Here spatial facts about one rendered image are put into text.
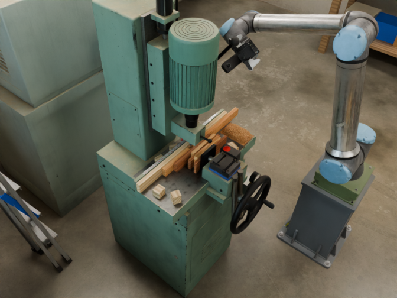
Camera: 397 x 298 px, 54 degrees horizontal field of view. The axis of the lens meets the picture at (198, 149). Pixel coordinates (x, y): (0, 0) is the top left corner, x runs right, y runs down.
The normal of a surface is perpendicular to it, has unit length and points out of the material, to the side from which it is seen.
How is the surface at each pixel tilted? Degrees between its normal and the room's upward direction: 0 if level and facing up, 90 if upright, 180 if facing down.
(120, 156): 0
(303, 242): 90
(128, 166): 0
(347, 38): 83
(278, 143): 0
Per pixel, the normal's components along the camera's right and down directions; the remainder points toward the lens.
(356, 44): -0.64, 0.44
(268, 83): 0.04, -0.70
